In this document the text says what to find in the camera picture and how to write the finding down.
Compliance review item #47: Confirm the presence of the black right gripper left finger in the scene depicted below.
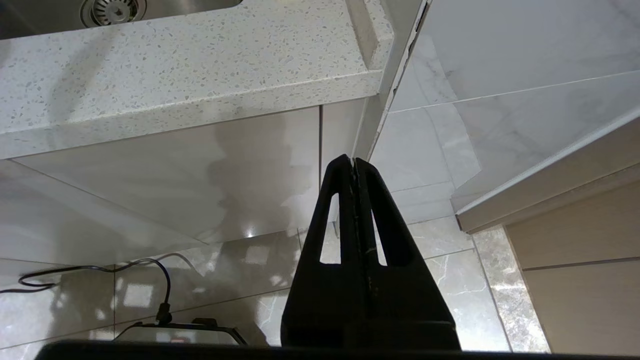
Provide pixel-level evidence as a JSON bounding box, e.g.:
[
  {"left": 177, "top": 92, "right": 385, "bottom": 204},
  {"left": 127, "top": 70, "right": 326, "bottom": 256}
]
[{"left": 280, "top": 154, "right": 375, "bottom": 350}]

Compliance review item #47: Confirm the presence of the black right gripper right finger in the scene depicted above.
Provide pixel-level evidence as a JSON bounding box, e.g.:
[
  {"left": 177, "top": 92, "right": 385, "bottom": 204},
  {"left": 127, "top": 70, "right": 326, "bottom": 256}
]
[{"left": 355, "top": 158, "right": 462, "bottom": 350}]

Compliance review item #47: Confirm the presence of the grey black robot base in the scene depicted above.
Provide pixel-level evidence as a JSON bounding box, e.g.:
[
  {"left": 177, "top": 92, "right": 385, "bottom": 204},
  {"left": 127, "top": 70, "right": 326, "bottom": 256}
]
[{"left": 114, "top": 317, "right": 248, "bottom": 347}]

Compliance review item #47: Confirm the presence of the stainless steel sink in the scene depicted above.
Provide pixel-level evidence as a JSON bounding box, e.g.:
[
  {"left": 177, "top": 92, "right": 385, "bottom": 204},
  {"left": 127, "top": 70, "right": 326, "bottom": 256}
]
[{"left": 0, "top": 0, "right": 244, "bottom": 41}]

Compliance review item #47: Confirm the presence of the round metal sink drain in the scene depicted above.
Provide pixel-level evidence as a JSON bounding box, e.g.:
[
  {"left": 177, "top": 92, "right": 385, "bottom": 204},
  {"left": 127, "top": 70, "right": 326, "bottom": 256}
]
[{"left": 80, "top": 0, "right": 147, "bottom": 28}]

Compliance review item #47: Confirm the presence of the beige wooden cabinet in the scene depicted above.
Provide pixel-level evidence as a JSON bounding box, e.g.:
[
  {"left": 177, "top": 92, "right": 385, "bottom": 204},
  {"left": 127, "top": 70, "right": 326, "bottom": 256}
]
[{"left": 456, "top": 107, "right": 640, "bottom": 360}]

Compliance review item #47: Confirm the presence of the white cabinet door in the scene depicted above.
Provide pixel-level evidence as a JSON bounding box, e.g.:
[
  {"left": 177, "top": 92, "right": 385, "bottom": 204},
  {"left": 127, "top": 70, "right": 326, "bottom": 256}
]
[{"left": 0, "top": 106, "right": 321, "bottom": 267}]

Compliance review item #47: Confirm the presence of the thin black floor cable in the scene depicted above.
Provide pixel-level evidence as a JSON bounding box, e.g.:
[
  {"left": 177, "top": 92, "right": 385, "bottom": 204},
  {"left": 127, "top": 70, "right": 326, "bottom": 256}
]
[{"left": 0, "top": 257, "right": 174, "bottom": 325}]

